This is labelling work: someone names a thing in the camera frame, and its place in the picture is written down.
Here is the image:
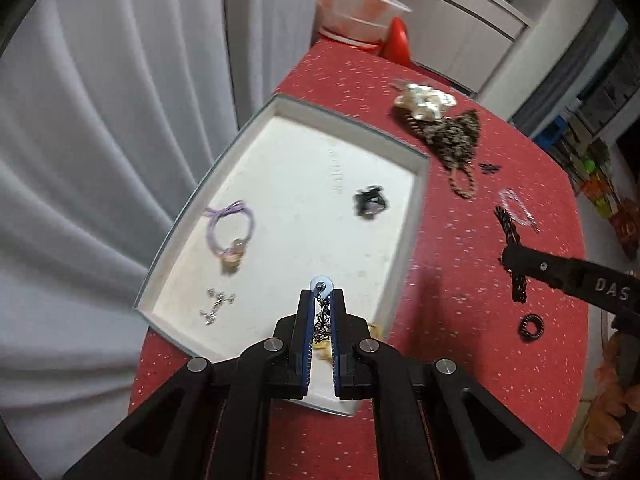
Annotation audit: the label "pile of orange packets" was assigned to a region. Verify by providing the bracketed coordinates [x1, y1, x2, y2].
[575, 150, 640, 261]

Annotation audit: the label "white cabinet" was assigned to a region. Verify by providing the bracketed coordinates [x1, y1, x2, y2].
[345, 0, 538, 98]

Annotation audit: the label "clear bead bracelet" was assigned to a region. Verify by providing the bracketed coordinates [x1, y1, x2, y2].
[497, 187, 541, 233]

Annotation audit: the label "white curtain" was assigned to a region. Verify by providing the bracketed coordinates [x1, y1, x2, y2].
[0, 0, 321, 461]

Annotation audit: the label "grey curtain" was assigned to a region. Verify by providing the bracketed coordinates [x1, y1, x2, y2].
[510, 0, 626, 136]

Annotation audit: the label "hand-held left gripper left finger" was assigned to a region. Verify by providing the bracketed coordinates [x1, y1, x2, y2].
[62, 287, 317, 480]

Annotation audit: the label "leopard print scrunchie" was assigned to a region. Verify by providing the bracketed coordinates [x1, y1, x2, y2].
[402, 110, 483, 171]

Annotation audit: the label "yellow flower hair tie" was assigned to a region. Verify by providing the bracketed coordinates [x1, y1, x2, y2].
[312, 322, 385, 361]

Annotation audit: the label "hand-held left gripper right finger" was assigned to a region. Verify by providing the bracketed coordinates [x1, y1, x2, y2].
[331, 287, 588, 480]

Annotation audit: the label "purple hair tie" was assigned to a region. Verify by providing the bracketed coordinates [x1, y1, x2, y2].
[205, 200, 256, 271]

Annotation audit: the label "white fabric scrunchie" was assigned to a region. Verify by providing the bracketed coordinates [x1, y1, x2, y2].
[394, 82, 457, 123]

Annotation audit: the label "black beaded bracelet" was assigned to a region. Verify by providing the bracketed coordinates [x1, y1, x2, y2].
[494, 204, 528, 305]

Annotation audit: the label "white shallow box tray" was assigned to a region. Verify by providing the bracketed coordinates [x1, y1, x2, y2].
[132, 94, 432, 417]

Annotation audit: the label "brown braided hair tie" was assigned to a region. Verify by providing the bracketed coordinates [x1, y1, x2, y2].
[447, 162, 478, 200]

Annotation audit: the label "red plastic stool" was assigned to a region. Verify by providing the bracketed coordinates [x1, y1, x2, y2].
[382, 16, 418, 67]

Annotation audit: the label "silver earrings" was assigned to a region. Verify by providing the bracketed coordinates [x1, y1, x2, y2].
[199, 287, 237, 327]

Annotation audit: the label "black claw hair clip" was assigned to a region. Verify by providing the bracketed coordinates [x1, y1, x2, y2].
[354, 186, 390, 220]

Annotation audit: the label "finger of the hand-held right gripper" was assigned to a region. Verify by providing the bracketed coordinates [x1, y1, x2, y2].
[501, 244, 591, 295]

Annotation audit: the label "blue plastic stool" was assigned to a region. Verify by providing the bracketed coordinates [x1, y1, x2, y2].
[542, 115, 568, 148]

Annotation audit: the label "black spiral hair tie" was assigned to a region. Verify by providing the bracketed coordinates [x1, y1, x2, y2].
[517, 313, 546, 343]

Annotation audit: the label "clear plastic container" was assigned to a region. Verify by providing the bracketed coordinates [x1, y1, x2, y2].
[317, 0, 413, 53]

